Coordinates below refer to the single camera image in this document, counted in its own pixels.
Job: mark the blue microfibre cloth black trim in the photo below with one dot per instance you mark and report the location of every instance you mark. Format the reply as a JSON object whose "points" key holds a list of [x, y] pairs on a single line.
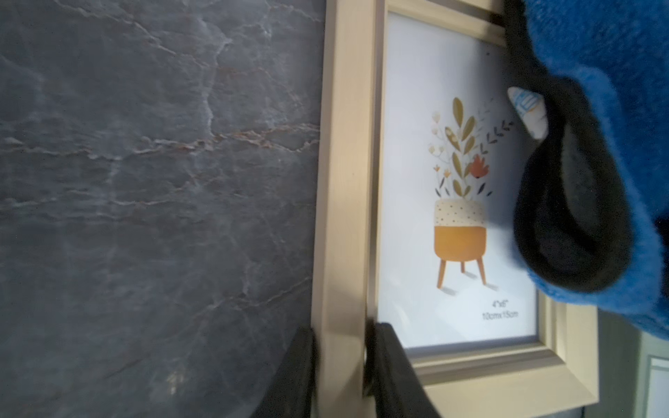
{"points": [[591, 219]]}

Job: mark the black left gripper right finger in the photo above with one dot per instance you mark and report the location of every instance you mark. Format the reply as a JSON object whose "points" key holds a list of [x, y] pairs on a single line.
{"points": [[390, 378]]}

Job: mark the green-grey picture frame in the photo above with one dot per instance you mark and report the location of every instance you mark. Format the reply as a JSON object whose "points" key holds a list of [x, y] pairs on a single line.
{"points": [[633, 371]]}

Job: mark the beige picture frame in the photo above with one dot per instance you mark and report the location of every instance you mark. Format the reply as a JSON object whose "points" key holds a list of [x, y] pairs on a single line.
{"points": [[420, 163]]}

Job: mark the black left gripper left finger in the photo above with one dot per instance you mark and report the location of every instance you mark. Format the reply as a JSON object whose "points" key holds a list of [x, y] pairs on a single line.
{"points": [[290, 393]]}

